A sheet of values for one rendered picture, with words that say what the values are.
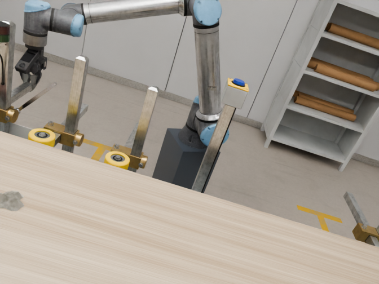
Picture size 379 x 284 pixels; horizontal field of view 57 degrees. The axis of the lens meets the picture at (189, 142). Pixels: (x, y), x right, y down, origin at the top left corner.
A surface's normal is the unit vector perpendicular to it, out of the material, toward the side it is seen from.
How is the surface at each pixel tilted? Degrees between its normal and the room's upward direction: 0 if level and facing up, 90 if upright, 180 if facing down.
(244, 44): 90
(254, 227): 0
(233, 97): 90
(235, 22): 90
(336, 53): 90
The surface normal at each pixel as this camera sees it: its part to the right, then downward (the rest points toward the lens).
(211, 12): 0.20, 0.42
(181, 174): 0.40, 0.55
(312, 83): -0.09, 0.46
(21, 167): 0.29, -0.83
